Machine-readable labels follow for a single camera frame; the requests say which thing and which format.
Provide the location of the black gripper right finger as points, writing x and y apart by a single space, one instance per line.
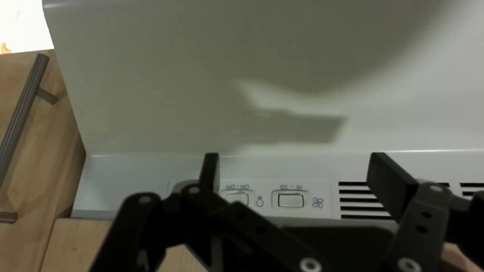
417 227

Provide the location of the rocker switch with fan icon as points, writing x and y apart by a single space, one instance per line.
289 202

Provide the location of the white range hood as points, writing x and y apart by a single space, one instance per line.
201 76

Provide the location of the rocker switch with bulb icon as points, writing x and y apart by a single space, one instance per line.
239 197

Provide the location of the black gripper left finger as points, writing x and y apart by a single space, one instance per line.
151 232

